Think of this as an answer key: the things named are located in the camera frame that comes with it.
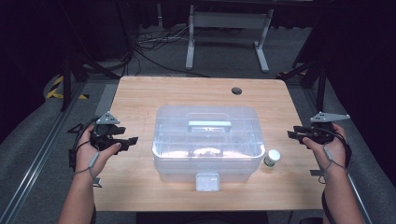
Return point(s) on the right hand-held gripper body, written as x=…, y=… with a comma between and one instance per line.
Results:
x=323, y=130

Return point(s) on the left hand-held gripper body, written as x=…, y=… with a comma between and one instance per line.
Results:
x=104, y=137

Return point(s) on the small white green bottle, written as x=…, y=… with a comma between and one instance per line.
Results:
x=272, y=157

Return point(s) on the clear plastic storage box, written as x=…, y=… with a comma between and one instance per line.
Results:
x=207, y=140

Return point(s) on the person's right hand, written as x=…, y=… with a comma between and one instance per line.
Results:
x=334, y=152

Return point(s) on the person's left hand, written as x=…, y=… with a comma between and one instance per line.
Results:
x=90, y=158

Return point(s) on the black tripod stand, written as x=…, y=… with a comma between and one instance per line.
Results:
x=67, y=81
x=320, y=84

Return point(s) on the yellow black hazard tape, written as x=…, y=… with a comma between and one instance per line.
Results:
x=56, y=88

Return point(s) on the grey metal stand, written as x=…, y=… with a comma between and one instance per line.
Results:
x=229, y=20

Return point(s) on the aluminium floor rail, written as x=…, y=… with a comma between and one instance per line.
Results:
x=37, y=165
x=358, y=196

